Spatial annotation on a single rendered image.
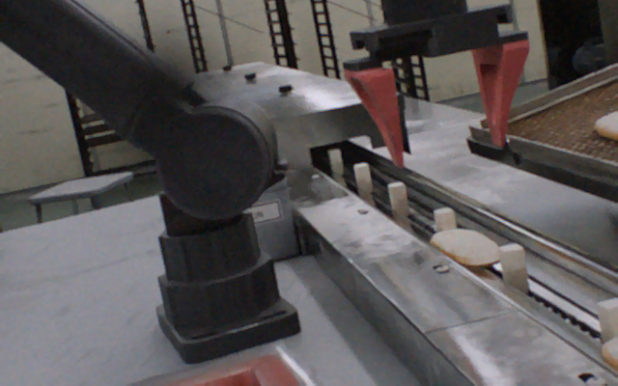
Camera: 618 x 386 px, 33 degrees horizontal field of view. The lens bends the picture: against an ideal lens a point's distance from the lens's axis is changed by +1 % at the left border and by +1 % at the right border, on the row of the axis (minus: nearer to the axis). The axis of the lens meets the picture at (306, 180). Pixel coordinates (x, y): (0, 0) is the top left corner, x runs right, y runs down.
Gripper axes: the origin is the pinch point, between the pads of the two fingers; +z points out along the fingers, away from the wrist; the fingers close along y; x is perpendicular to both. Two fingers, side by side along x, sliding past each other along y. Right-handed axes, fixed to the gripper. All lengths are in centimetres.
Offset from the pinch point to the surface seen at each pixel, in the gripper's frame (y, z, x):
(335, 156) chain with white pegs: 0.3, 6.6, 46.1
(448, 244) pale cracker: -1.5, 6.9, -1.2
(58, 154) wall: -79, 68, 700
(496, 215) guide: 3.6, 6.6, 2.5
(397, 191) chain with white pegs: 0.1, 6.3, 18.1
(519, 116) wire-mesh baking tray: 14.6, 2.8, 23.7
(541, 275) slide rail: 1.6, 7.8, -10.3
